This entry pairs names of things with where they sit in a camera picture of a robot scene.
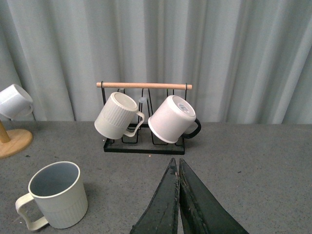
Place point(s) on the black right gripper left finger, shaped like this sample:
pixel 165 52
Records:
pixel 161 215

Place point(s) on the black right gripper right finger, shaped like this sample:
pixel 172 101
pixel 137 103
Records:
pixel 201 213

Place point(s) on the cream ribbed mug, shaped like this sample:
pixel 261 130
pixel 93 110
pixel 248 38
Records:
pixel 116 116
pixel 59 193

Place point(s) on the cream ribbed mug on rack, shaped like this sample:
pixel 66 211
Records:
pixel 116 116

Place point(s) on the grey curtain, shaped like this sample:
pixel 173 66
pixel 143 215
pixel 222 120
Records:
pixel 249 61

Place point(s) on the wooden mug tree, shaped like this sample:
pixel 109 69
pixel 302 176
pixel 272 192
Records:
pixel 13 141

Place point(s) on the white mug on tree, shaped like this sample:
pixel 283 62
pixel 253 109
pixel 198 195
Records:
pixel 15 102

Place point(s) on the black wire mug rack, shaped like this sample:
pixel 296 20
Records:
pixel 144 142

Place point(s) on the white mug with black handle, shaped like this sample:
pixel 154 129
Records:
pixel 174 118

